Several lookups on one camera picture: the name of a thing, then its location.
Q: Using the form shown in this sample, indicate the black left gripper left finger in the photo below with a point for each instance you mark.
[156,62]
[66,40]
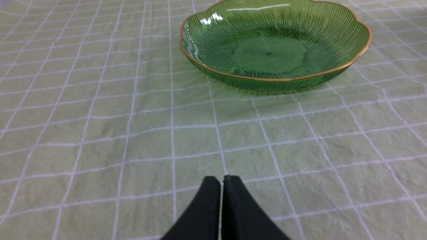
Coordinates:
[200,220]

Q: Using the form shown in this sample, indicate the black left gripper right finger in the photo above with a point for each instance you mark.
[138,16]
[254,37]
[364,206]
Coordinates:
[242,217]

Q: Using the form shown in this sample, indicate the green checkered tablecloth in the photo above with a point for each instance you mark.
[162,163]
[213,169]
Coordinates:
[107,129]

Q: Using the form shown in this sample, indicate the green glass plate gold rim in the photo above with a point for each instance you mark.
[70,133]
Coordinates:
[274,45]

